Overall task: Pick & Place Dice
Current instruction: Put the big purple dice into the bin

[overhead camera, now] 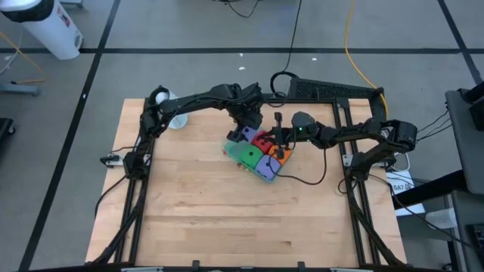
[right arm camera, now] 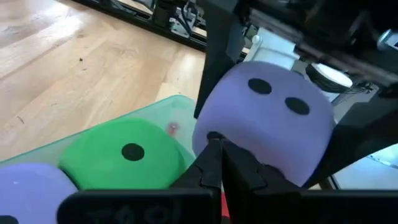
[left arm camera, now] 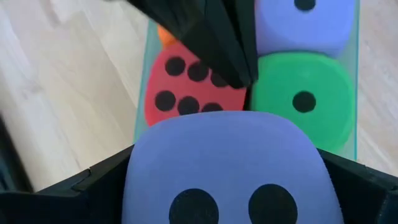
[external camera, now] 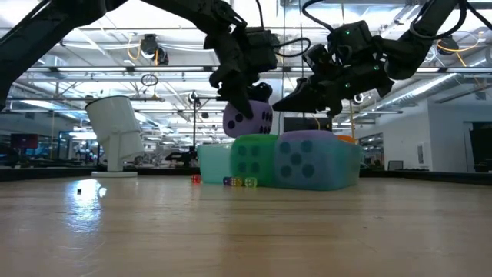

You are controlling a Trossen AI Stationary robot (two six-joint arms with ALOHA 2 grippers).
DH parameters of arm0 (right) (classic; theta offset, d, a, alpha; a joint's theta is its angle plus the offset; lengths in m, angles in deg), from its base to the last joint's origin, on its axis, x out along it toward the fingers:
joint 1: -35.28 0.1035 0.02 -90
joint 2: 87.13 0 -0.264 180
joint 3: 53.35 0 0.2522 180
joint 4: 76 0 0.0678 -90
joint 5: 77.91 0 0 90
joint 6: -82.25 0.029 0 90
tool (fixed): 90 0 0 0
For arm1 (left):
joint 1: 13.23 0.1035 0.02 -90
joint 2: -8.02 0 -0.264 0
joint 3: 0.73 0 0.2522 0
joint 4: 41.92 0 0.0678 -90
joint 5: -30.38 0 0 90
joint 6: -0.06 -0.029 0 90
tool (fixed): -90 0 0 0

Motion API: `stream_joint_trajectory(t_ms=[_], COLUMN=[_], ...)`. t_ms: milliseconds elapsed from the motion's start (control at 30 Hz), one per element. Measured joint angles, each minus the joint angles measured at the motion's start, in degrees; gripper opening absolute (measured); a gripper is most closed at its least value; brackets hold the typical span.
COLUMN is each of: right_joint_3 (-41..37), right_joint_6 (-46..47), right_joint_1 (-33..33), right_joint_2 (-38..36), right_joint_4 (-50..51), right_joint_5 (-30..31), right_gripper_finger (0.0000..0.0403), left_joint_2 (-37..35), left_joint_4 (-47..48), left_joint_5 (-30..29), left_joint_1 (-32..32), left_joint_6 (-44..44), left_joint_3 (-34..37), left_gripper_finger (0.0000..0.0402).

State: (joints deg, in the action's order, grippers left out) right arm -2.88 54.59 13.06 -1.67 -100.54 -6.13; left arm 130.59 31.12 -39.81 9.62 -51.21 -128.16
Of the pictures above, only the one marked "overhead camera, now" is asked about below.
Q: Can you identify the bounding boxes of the white paper sheet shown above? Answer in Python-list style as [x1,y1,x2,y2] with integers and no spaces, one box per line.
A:
[385,169,427,217]

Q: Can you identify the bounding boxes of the black metal beam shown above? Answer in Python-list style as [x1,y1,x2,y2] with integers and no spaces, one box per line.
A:
[392,169,468,211]

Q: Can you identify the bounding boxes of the black left arm base cable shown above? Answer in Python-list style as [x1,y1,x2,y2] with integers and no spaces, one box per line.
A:
[93,174,129,220]

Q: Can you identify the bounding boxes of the black device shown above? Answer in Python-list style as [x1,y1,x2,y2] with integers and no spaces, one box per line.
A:
[463,81,484,131]

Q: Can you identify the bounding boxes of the black aluminium rig frame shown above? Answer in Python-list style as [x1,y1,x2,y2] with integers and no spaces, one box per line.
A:
[90,97,408,267]

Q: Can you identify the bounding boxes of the yellow cable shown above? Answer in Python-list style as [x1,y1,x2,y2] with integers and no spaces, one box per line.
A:
[343,0,389,119]

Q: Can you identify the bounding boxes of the thin orange cable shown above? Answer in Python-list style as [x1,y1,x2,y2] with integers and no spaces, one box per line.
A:
[0,32,49,85]

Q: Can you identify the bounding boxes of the purple foam die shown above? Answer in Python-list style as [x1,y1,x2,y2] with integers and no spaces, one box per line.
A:
[240,125,261,144]
[255,154,281,181]

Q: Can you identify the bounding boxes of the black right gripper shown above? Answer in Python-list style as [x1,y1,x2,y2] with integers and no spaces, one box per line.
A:
[263,112,299,159]

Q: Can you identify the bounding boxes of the dark cabinet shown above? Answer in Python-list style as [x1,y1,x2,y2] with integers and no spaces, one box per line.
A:
[449,190,484,272]

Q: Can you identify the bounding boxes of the red foam die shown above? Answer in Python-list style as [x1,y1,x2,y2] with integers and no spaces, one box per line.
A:
[251,130,275,154]

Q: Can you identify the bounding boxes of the green foam die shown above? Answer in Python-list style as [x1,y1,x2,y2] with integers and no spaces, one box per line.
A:
[238,144,265,169]

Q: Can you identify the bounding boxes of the teal translucent plastic bin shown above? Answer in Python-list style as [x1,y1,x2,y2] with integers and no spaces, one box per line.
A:
[222,128,294,185]

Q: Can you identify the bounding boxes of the thin black cable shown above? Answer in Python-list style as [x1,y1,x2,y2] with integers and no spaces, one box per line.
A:
[213,0,262,19]

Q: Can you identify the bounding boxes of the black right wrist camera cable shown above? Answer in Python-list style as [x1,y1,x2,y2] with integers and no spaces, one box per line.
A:
[265,145,328,186]

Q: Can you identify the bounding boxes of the black hanging cable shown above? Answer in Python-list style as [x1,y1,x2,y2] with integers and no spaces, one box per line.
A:
[269,0,303,99]

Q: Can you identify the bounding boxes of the white cylindrical trash can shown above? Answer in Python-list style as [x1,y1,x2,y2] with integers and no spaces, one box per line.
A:
[0,0,85,60]

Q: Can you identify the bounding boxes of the grey side table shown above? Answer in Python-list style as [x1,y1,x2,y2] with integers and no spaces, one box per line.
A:
[445,88,484,196]

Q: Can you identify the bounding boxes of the white cup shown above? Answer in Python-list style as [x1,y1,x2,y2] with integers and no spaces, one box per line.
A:
[154,89,189,130]

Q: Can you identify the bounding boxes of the white box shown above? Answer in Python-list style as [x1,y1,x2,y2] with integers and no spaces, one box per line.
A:
[425,207,459,230]

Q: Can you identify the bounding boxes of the grey metal bar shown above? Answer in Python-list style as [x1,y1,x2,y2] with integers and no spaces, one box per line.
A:
[0,82,42,97]

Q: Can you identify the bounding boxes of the orange foam die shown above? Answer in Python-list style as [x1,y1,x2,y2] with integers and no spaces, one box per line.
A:
[267,144,293,166]

